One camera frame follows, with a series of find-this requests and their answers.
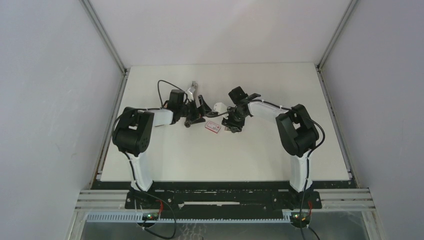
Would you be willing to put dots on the right aluminium frame post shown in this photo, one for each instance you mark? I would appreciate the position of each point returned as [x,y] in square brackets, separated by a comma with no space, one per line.
[352,5]

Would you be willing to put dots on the controller board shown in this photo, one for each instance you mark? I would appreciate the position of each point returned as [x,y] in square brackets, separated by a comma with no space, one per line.
[150,217]
[300,220]

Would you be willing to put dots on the grey black long stapler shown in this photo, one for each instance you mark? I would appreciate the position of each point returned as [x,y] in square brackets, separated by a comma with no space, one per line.
[192,113]

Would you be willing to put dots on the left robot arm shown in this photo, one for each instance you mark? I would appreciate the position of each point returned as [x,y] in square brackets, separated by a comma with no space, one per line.
[133,129]

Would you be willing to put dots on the white cable duct rail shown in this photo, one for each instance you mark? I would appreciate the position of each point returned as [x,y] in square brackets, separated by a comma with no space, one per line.
[133,217]

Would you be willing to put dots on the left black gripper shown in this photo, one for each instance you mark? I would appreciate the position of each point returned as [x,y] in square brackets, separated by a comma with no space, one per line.
[201,112]

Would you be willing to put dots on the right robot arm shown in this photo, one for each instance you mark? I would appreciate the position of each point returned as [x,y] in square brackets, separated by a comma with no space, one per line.
[298,133]

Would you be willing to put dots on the right controller board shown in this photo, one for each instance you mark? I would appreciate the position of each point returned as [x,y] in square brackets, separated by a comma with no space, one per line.
[300,220]

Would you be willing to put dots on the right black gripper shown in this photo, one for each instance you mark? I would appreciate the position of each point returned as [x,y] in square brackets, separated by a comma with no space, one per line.
[234,126]

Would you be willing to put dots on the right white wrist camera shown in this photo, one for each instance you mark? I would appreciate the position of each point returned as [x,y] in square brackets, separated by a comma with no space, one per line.
[220,108]

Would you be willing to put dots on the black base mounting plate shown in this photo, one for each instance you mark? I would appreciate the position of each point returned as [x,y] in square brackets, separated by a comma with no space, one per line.
[207,200]

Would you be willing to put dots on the aluminium frame post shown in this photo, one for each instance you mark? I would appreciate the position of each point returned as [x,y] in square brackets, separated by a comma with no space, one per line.
[107,41]
[352,5]

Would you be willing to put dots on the left aluminium frame post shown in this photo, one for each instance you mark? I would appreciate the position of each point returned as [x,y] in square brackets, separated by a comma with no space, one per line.
[107,41]

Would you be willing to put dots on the left controller board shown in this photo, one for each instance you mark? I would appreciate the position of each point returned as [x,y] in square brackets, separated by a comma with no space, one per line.
[150,217]

